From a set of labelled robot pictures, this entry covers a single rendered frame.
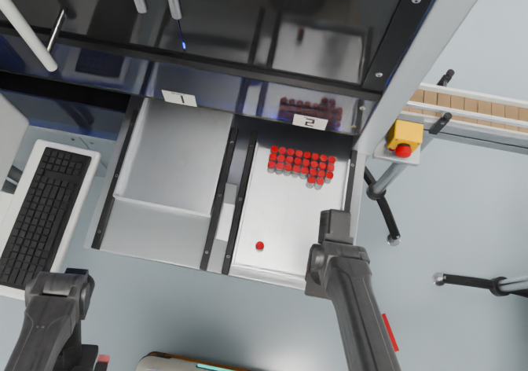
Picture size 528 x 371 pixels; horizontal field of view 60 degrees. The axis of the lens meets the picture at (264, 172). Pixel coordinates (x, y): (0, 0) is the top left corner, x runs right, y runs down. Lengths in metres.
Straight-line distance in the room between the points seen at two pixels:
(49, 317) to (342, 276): 0.41
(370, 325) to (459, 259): 1.72
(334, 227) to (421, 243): 1.46
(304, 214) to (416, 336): 1.10
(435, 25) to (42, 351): 0.75
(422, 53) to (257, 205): 0.59
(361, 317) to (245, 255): 0.64
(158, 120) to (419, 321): 1.44
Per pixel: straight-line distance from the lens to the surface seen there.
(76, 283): 0.76
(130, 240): 1.26
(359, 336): 0.59
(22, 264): 1.40
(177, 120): 1.34
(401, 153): 1.22
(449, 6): 0.81
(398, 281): 2.19
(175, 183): 1.27
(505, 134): 1.44
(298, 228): 1.23
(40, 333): 0.71
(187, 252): 1.23
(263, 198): 1.25
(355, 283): 0.68
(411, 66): 0.94
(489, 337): 2.32
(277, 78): 1.02
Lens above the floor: 2.08
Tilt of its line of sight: 71 degrees down
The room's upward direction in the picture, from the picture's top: 5 degrees clockwise
